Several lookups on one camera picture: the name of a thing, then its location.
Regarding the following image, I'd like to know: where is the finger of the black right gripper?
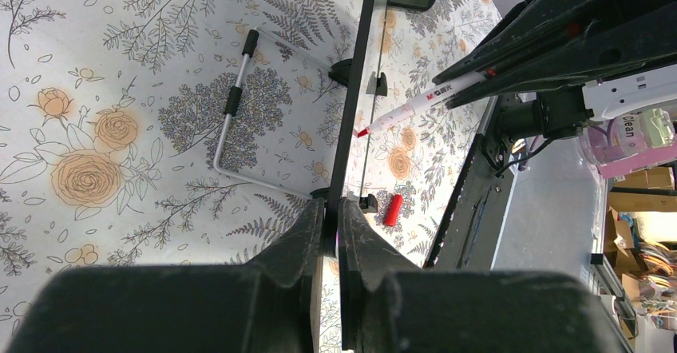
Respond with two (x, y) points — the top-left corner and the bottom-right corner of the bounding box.
(433, 0), (676, 84)
(445, 1), (676, 109)

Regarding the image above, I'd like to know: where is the small white whiteboard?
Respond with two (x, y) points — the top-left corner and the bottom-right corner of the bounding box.
(212, 0), (386, 257)

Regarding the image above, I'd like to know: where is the white marker pen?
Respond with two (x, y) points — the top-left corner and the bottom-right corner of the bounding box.
(356, 72), (487, 138)

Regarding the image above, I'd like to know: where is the cardboard boxes background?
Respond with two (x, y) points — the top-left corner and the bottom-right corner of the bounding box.
(604, 165), (676, 332)

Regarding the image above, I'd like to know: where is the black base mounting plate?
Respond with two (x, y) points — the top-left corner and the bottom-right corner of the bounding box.
(423, 95), (521, 271)

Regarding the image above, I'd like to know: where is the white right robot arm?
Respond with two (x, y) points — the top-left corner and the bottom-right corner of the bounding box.
(434, 0), (676, 148)

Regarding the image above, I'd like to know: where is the red marker cap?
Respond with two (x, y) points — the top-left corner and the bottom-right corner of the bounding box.
(383, 194), (403, 227)

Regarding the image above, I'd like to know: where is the floral patterned table mat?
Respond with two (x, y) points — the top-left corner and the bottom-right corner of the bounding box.
(0, 0), (504, 353)

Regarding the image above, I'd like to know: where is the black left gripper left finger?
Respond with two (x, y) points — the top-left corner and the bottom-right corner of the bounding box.
(8, 199), (324, 352)

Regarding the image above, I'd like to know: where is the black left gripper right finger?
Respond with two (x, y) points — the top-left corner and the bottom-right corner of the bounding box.
(337, 198), (629, 352)

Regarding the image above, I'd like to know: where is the clear cleaner spray bottle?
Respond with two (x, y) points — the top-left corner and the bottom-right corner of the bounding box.
(580, 109), (676, 165)

